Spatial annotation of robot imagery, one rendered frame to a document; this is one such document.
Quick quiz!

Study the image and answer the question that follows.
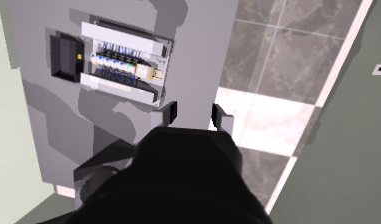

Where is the white relay panel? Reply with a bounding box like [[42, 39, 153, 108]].
[[81, 21, 172, 106]]

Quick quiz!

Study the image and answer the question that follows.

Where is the white relay with blue button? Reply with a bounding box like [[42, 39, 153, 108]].
[[90, 53, 98, 63], [104, 57, 112, 67], [97, 55, 105, 65], [119, 61, 126, 71], [111, 59, 119, 69]]

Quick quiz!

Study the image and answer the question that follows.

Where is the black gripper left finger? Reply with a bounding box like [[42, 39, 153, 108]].
[[151, 101, 177, 130]]

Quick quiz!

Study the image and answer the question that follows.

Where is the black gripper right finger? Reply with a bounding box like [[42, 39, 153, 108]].
[[211, 103, 235, 137]]

